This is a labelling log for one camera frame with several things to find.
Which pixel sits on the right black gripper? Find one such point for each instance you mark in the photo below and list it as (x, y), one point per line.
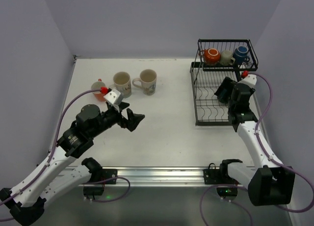
(230, 91)

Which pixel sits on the tall floral white mug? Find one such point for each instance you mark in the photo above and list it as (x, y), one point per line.
(146, 82)

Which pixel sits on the beige mug upper shelf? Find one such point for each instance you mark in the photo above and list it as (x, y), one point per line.
(226, 58)

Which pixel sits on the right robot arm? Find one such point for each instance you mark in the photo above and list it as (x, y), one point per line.
(269, 183)

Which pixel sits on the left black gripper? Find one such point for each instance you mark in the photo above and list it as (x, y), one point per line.
(123, 117)

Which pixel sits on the black wire dish rack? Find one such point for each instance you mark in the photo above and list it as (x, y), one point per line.
(206, 79)

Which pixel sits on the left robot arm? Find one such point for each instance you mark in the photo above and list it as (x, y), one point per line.
(27, 200)

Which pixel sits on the dark teal mug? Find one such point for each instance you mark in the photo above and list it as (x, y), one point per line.
(223, 96)

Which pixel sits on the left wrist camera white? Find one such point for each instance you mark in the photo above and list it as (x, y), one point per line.
(113, 97)

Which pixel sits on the cream floral mug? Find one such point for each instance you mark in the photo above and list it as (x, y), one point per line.
(122, 83)

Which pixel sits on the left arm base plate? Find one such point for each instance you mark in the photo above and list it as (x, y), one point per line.
(107, 176)

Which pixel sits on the aluminium mounting rail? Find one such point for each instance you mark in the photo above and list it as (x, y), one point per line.
(159, 175)

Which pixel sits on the orange round mug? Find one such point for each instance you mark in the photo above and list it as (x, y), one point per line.
(210, 56)

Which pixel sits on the salmon orange mug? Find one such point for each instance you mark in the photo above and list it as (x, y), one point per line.
(98, 85)

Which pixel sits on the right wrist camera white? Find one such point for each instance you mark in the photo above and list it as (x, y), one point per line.
(248, 79)

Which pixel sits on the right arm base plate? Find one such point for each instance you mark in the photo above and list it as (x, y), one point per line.
(213, 175)

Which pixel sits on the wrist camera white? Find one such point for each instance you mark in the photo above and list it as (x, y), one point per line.
(113, 97)
(248, 79)

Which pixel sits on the blue mug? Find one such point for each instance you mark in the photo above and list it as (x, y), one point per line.
(241, 55)

